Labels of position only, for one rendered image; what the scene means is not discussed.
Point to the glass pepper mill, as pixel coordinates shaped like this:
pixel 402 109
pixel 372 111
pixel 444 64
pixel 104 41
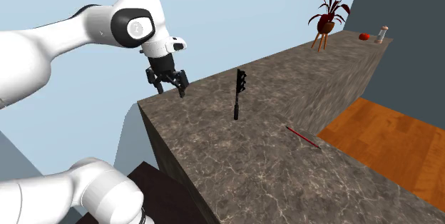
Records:
pixel 381 34

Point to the red pencil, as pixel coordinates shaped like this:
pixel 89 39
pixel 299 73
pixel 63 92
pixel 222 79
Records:
pixel 303 137

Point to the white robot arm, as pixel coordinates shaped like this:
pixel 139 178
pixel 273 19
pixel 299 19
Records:
pixel 41 46

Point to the black spatula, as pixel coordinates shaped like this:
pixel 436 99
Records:
pixel 239 91

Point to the red potted plant on stand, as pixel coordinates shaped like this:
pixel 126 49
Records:
pixel 328 14

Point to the dark robot stand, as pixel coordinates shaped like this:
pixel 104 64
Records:
pixel 163 195

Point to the red tomato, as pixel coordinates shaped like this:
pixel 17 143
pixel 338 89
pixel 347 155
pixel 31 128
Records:
pixel 364 36

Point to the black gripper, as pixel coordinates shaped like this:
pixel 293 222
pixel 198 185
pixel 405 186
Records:
pixel 162 65

